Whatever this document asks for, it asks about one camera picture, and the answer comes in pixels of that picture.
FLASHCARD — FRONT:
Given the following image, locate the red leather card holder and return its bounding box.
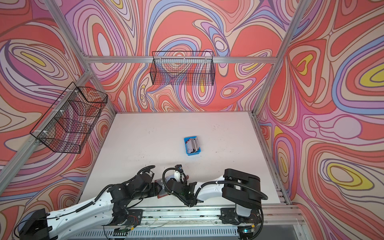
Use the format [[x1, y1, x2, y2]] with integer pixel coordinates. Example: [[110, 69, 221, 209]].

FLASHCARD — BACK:
[[155, 179, 169, 199]]

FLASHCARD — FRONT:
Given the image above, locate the blue plastic tray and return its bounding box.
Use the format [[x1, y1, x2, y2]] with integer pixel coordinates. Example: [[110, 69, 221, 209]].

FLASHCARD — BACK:
[[184, 136, 202, 156]]

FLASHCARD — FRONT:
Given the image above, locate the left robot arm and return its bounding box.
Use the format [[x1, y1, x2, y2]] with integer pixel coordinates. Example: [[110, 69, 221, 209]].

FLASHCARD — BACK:
[[14, 165, 161, 240]]

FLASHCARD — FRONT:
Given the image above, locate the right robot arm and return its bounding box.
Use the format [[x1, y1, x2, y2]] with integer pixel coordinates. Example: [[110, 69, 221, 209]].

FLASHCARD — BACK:
[[162, 165, 268, 226]]

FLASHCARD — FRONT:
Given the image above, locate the stack of cards in tray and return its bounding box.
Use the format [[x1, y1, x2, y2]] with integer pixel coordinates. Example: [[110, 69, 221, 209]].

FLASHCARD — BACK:
[[186, 138, 200, 154]]

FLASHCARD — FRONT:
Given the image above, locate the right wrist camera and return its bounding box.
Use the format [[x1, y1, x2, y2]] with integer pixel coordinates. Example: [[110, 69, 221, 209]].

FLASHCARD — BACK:
[[174, 165, 188, 184]]

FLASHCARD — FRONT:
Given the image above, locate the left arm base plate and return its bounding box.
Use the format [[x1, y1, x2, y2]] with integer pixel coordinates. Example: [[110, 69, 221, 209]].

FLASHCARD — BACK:
[[109, 209, 144, 227]]

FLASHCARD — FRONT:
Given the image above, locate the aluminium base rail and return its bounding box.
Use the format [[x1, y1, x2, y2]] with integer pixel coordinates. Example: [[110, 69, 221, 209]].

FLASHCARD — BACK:
[[59, 203, 310, 239]]

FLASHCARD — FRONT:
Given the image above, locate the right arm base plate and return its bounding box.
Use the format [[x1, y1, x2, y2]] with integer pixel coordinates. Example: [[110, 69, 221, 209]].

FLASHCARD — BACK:
[[219, 208, 262, 226]]

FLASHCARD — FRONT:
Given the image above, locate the black wire basket left wall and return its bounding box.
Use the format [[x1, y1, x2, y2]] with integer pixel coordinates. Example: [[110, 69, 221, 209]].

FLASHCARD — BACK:
[[30, 82, 108, 154]]

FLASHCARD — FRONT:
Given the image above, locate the black wire basket wall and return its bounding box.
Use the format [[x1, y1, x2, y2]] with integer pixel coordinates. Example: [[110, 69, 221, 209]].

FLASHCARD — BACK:
[[150, 51, 216, 86], [30, 82, 108, 154]]

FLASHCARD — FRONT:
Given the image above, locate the black wire basket back wall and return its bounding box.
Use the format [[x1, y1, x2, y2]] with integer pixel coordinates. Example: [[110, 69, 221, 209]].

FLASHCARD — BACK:
[[150, 51, 216, 86]]

